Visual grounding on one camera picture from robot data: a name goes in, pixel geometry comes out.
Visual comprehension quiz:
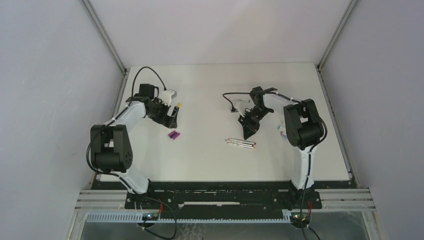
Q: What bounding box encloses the white blue capped marker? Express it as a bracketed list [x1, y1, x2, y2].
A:
[278, 125, 286, 132]

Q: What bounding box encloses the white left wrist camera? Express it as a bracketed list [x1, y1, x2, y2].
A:
[158, 89, 177, 106]

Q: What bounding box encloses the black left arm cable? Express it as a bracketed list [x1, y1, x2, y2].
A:
[86, 66, 168, 186]

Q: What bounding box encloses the aluminium frame rail left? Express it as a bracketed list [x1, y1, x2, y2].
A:
[79, 0, 128, 117]

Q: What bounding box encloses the white red marker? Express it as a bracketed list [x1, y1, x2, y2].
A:
[226, 139, 256, 147]

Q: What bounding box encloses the aluminium frame rail right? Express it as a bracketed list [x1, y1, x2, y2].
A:
[315, 0, 360, 181]

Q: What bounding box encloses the white yellow marker pen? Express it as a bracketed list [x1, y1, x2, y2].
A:
[227, 142, 256, 150]

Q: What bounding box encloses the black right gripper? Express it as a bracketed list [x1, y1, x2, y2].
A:
[238, 107, 271, 140]

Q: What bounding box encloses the white cable duct strip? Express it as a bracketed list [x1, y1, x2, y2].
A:
[85, 211, 292, 224]

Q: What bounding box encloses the right controller board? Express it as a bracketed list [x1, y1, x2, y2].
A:
[290, 213, 311, 222]

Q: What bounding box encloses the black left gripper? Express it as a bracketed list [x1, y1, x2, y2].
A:
[147, 97, 179, 129]

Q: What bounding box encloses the aluminium frame rail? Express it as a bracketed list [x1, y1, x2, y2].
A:
[79, 0, 128, 117]
[315, 0, 360, 181]

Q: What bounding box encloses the left controller board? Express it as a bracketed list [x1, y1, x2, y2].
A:
[142, 213, 160, 222]

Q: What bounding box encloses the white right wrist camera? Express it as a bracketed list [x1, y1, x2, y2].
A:
[229, 97, 252, 116]

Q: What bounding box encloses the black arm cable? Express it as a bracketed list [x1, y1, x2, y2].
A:
[221, 92, 329, 240]
[86, 66, 168, 186]

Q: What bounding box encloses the controller board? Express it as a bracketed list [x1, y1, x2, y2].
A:
[290, 213, 311, 222]
[142, 213, 160, 222]

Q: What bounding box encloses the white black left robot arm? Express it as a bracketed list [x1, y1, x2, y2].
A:
[86, 83, 180, 209]

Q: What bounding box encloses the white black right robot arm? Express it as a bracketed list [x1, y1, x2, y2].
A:
[238, 86, 327, 208]

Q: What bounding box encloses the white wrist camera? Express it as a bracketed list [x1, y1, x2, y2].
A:
[229, 97, 252, 116]
[158, 89, 177, 106]

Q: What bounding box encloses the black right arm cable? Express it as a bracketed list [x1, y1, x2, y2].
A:
[221, 92, 329, 240]

